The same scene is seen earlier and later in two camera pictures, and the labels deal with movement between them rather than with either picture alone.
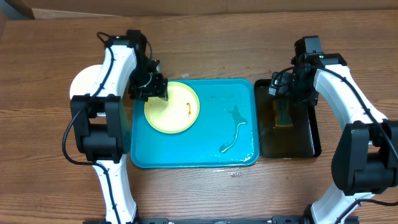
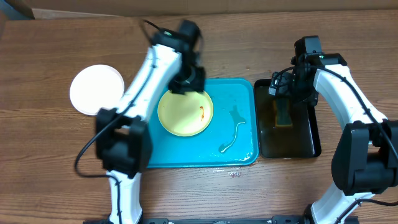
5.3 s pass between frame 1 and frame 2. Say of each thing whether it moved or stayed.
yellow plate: moved
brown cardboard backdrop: stayed
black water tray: stayed
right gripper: stayed
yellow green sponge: stayed
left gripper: moved
